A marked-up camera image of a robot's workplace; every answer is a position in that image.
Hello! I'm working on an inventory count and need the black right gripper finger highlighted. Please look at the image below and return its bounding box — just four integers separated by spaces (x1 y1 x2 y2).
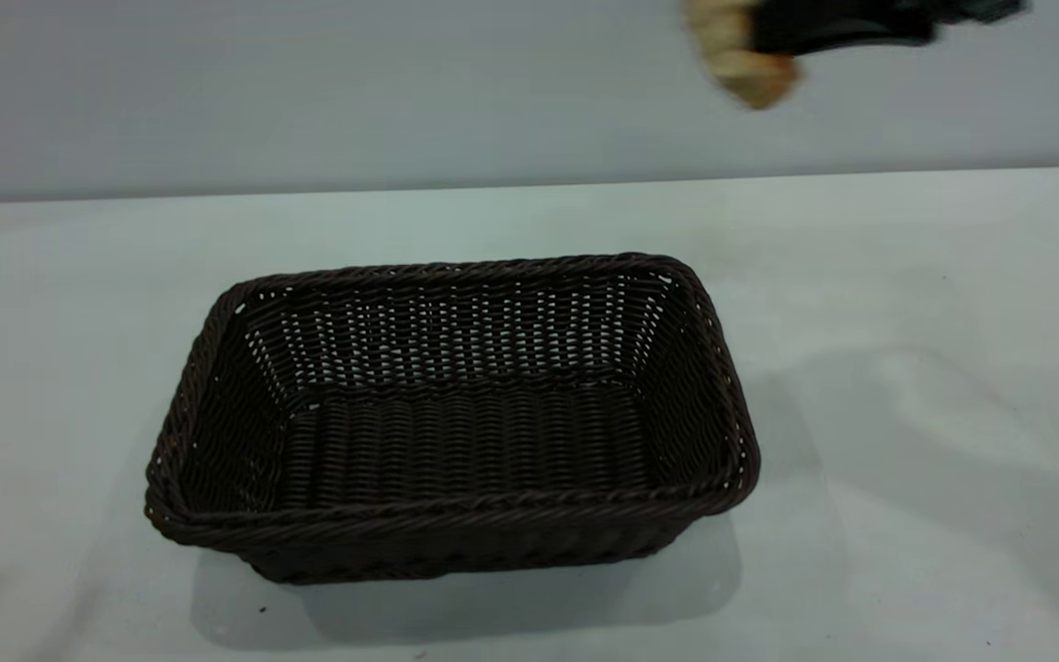
750 0 940 56

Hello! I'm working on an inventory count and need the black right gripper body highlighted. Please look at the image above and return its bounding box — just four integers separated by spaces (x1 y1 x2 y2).
932 0 1029 27

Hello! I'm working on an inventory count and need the striped orange bread roll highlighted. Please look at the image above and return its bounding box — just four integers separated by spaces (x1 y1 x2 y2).
682 0 803 111

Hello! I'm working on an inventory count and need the dark brown wicker basket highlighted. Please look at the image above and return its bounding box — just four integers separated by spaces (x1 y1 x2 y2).
143 253 762 587

